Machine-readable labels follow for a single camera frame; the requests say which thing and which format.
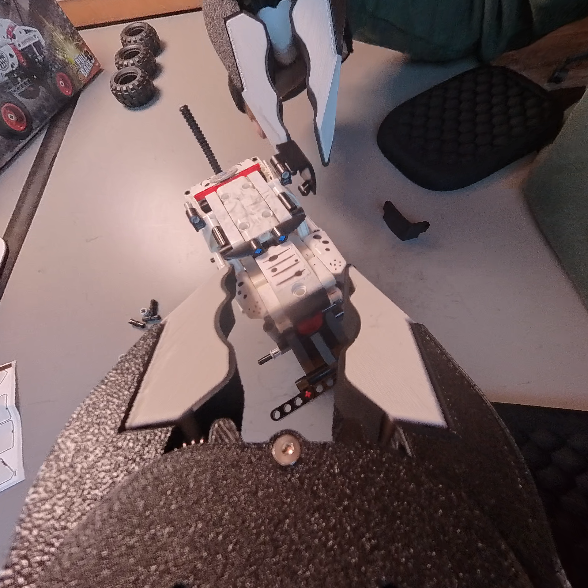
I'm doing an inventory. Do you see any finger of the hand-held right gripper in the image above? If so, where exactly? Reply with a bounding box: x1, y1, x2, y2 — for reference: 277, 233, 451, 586
291, 0, 344, 168
224, 8, 292, 168

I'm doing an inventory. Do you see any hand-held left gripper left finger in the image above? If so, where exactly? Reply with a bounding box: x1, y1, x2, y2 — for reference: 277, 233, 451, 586
122, 274, 243, 432

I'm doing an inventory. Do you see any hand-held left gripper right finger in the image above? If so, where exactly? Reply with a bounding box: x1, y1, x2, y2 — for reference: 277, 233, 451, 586
329, 269, 450, 432

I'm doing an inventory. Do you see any black toy fender piece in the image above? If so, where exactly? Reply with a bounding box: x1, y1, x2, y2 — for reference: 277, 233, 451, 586
382, 200, 432, 242
269, 140, 319, 196

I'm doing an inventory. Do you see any white toy brick truck model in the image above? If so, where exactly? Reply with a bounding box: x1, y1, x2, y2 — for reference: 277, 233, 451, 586
179, 103, 356, 423

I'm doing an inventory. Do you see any toy truck set box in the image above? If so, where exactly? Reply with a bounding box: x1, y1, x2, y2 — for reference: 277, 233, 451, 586
0, 0, 104, 172

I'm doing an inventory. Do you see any cluster of small toy pins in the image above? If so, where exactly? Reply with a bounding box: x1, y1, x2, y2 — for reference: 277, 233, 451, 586
128, 298, 165, 330

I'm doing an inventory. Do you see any white sticker sheet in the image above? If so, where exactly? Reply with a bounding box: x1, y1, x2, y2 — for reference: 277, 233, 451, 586
0, 360, 26, 493

